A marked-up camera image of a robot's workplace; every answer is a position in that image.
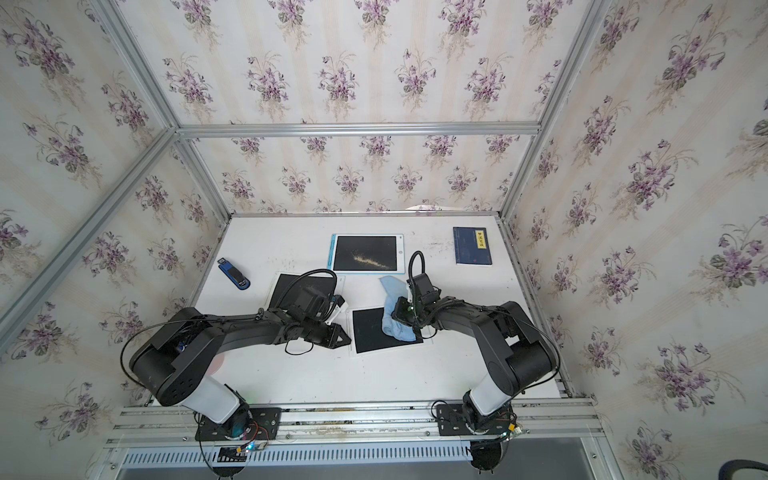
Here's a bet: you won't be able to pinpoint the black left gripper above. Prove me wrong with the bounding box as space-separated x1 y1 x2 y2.
300 319 355 351

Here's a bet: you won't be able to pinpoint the white drawing tablet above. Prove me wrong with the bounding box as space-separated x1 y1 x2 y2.
351 307 424 355
266 272 346 313

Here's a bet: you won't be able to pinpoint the light blue cloth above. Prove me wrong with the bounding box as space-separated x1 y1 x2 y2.
379 276 417 343

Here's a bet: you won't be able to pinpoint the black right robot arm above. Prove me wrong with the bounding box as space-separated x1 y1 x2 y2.
392 250 562 431

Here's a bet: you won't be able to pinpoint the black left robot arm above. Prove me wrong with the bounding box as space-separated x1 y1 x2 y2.
119 269 351 440

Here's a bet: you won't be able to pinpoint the blue framed drawing tablet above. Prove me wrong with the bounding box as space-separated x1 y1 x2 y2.
327 234 405 274

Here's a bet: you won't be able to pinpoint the dark blue book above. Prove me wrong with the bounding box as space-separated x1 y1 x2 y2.
453 227 492 266

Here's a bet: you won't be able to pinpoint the pink pen cup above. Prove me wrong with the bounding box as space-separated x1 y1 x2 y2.
207 353 226 375

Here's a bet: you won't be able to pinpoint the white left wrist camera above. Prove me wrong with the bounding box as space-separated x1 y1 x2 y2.
330 294 347 313

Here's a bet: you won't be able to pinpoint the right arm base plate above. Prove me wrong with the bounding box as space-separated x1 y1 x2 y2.
430 400 518 437

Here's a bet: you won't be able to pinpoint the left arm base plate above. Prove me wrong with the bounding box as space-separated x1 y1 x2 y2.
195 406 282 442

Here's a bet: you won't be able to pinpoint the white vented cable duct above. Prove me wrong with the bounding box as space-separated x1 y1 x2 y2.
122 440 470 470

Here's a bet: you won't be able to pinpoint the aluminium mounting rail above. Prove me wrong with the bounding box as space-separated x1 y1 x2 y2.
105 399 606 448

